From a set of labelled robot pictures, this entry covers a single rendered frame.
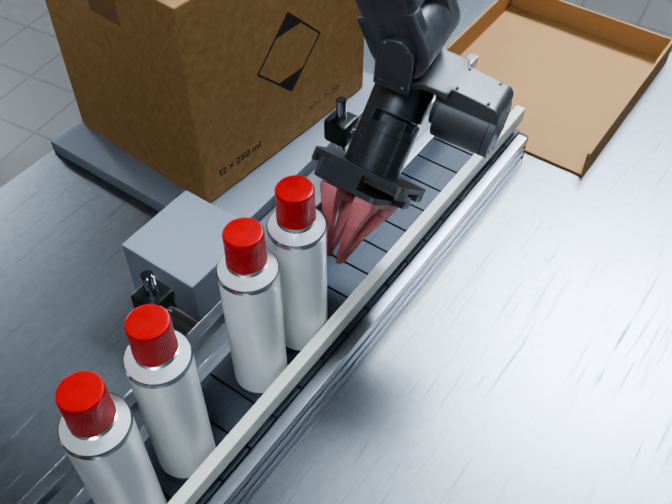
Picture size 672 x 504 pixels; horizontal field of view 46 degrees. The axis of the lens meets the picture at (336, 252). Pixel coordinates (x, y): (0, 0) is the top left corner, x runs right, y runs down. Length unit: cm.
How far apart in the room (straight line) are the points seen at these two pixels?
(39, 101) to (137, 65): 172
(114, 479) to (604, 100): 85
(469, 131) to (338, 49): 35
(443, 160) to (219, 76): 29
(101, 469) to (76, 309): 36
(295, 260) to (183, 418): 16
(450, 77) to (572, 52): 56
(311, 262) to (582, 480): 34
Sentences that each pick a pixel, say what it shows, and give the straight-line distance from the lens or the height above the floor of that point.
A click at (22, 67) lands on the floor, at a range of 279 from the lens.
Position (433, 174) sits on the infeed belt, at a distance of 96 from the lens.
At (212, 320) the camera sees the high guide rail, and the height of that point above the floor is 96.
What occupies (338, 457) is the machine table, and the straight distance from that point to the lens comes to 79.
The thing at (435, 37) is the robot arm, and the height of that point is 115.
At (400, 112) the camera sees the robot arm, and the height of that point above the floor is 107.
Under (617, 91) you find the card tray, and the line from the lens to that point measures 122.
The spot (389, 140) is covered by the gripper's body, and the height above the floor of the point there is 105.
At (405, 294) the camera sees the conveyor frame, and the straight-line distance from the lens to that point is 87.
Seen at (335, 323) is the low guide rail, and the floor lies 91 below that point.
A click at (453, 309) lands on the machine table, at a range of 90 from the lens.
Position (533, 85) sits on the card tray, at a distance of 120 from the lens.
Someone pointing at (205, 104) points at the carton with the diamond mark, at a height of 99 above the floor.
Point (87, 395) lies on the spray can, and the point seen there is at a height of 108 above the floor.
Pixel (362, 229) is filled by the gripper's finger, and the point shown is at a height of 95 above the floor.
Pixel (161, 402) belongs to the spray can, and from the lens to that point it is 62.
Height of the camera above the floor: 154
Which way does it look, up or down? 49 degrees down
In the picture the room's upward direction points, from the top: straight up
